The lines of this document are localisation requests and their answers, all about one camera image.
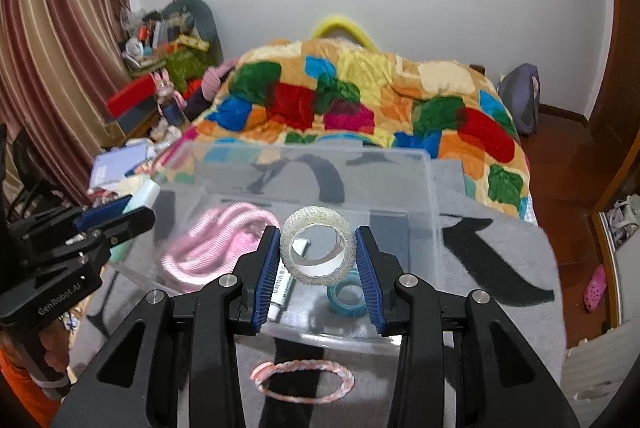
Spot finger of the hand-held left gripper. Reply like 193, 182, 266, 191
65, 206, 157, 255
74, 196, 133, 231

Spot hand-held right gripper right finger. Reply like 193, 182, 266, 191
352, 225, 581, 428

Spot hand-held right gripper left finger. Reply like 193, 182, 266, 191
50, 225, 283, 428

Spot clear lace tape roll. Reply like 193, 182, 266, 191
280, 206, 358, 286

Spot clear plastic storage box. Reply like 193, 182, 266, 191
107, 143, 446, 356

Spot person's left hand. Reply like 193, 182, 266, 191
41, 322, 77, 366

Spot white tube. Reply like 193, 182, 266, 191
266, 265, 296, 322

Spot pale green box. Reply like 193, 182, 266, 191
122, 179, 162, 215

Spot blue tape roll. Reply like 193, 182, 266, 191
327, 280, 375, 319

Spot purple box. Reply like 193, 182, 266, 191
91, 144, 157, 189

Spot red box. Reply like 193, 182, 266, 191
106, 75, 157, 119

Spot pink rabbit-ear bottle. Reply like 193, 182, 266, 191
154, 78, 189, 129

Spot green bag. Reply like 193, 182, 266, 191
165, 50, 212, 94

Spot pink plush garment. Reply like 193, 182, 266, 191
201, 60, 242, 97

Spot striped curtain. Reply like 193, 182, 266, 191
0, 0, 135, 205

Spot colourful patchwork blanket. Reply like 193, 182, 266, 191
165, 38, 538, 223

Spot grey chair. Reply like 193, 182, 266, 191
159, 0, 222, 61

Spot pink clog shoe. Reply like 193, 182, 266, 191
584, 264, 609, 313

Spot purple backpack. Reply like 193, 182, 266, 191
497, 64, 542, 137

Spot white shoes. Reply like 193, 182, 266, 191
602, 194, 640, 251

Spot pink coiled cable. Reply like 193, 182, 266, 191
160, 203, 281, 295

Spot pink braided bracelet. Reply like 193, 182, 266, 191
250, 358, 356, 405

